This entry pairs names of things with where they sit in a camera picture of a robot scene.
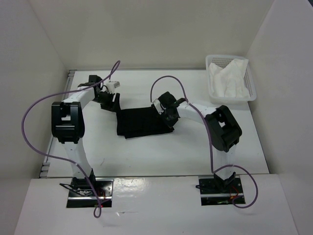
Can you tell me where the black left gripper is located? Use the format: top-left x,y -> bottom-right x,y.
92,91 -> 122,114

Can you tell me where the black skirt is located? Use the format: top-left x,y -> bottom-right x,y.
116,107 -> 174,139

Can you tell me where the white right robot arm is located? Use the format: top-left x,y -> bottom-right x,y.
152,92 -> 242,192

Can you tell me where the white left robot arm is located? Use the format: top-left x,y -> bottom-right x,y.
51,75 -> 120,196

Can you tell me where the white skirt in basket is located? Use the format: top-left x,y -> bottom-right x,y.
208,59 -> 250,98

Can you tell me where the white plastic basket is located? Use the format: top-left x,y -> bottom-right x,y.
205,54 -> 257,104

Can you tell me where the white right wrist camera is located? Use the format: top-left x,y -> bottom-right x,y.
152,98 -> 166,115

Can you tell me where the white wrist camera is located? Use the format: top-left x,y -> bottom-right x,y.
152,98 -> 166,115
106,81 -> 120,94

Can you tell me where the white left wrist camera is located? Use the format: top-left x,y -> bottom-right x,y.
106,81 -> 120,94

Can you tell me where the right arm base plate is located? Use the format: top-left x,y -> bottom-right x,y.
195,176 -> 246,206

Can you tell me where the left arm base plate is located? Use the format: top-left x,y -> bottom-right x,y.
59,178 -> 113,208

